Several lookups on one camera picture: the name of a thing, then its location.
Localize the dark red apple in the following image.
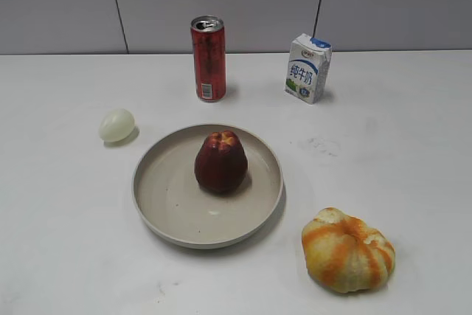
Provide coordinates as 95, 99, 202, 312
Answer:
194, 130, 248, 193

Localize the beige round plate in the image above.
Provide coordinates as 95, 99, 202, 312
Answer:
133, 124, 284, 249

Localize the white milk carton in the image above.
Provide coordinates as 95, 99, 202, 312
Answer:
285, 33, 332, 104

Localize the red drink can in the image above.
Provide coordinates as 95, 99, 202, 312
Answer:
190, 15, 226, 102

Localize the pale green egg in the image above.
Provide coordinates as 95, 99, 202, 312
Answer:
99, 108, 135, 142

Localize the orange striped peeled citrus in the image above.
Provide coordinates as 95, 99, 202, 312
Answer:
302, 207, 395, 294

